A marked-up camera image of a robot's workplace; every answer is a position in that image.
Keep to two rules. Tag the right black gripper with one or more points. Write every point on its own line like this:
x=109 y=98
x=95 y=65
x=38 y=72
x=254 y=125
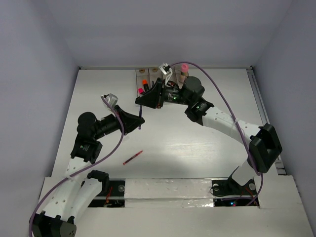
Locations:
x=153 y=98

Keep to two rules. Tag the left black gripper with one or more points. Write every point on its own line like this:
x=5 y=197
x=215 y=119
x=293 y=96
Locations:
x=131 y=121

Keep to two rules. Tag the dark purple gel pen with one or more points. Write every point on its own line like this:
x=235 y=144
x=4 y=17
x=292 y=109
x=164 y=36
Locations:
x=140 y=115

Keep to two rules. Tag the orange highlighter marker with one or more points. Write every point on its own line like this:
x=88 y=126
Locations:
x=145 y=85

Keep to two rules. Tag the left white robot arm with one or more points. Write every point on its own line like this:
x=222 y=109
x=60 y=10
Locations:
x=81 y=184

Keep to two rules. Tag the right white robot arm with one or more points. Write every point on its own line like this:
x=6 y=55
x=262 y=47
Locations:
x=261 y=142

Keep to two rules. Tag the clear four-compartment organizer tray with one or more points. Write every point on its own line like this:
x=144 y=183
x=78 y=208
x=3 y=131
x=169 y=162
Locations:
x=151 y=75

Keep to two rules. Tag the red slim pen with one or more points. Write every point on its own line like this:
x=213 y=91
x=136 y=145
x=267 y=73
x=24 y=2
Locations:
x=133 y=157

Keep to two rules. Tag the pink-capped glue stick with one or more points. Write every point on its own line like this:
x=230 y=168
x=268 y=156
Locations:
x=183 y=73

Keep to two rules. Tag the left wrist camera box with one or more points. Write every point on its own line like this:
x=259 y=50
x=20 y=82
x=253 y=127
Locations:
x=109 y=99

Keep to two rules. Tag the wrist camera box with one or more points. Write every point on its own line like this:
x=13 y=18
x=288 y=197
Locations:
x=109 y=99
x=167 y=71

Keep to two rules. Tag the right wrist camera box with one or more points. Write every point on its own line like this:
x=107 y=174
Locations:
x=167 y=71

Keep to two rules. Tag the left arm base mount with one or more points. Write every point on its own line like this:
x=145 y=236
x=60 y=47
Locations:
x=113 y=197

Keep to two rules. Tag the aluminium side rail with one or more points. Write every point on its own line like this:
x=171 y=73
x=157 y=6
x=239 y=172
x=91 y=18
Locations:
x=263 y=114

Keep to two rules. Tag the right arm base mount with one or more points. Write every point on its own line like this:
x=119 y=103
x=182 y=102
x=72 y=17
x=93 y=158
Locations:
x=227 y=194

